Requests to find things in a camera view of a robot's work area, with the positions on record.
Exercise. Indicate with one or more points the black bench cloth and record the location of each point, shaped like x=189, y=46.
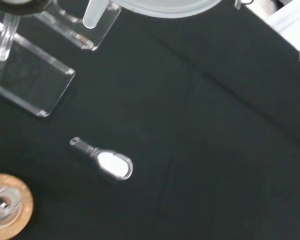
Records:
x=190, y=125

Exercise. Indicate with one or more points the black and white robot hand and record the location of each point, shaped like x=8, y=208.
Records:
x=40, y=9

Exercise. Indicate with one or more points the clear round-bottom flask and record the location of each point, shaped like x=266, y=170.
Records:
x=5, y=202

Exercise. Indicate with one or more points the clear acrylic funnel stand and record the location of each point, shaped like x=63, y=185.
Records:
x=27, y=82

